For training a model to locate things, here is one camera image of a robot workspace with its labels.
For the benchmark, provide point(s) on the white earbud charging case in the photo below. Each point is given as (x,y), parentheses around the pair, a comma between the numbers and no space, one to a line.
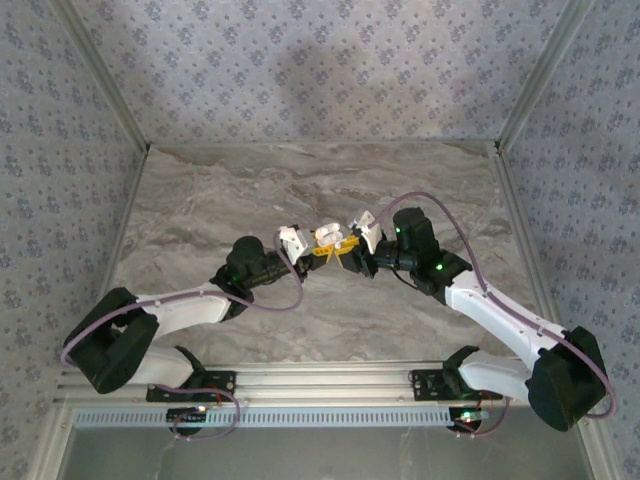
(327,232)

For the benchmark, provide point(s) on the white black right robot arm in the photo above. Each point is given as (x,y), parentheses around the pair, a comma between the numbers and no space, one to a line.
(495,310)

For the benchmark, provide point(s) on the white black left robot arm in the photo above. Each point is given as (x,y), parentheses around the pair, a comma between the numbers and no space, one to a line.
(185,307)

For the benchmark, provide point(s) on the black controller board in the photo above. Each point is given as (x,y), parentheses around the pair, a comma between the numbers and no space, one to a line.
(457,425)
(187,420)

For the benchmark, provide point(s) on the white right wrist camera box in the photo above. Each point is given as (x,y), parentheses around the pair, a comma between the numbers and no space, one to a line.
(367,235)

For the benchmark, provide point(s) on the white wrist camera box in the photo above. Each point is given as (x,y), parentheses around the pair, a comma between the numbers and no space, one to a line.
(367,235)
(295,242)

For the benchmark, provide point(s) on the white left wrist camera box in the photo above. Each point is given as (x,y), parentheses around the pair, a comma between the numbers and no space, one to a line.
(295,242)

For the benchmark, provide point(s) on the aluminium side rail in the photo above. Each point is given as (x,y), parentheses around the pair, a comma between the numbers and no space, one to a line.
(512,200)
(129,205)

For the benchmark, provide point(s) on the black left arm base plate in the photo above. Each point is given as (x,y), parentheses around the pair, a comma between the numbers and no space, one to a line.
(227,385)

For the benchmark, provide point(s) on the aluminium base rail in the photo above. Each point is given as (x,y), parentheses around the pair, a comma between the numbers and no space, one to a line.
(325,382)

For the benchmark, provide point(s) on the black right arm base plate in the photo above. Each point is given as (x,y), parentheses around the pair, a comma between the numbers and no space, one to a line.
(425,387)

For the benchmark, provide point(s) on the aluminium corner post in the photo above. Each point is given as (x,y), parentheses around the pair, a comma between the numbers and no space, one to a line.
(105,75)
(541,75)

